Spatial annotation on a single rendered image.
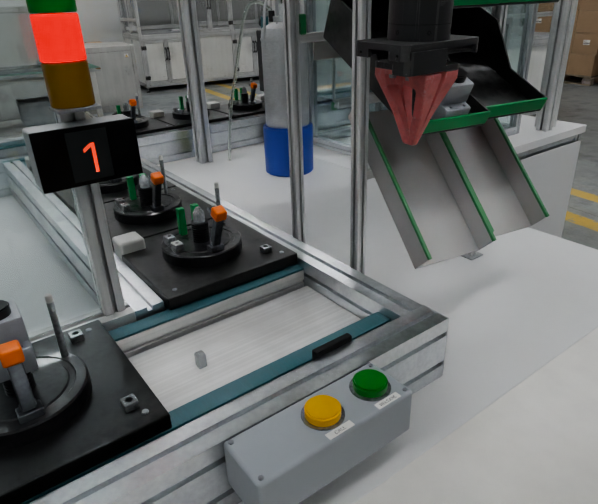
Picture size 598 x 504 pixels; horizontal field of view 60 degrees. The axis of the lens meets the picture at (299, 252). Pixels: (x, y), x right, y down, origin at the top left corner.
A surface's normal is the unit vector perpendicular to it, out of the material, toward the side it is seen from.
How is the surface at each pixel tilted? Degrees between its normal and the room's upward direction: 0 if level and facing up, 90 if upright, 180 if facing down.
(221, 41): 90
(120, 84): 90
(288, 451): 0
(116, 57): 90
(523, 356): 0
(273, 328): 0
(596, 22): 90
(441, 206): 45
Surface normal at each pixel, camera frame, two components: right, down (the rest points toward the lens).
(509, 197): 0.29, -0.37
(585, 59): -0.84, 0.25
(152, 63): 0.50, 0.36
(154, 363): -0.04, -0.90
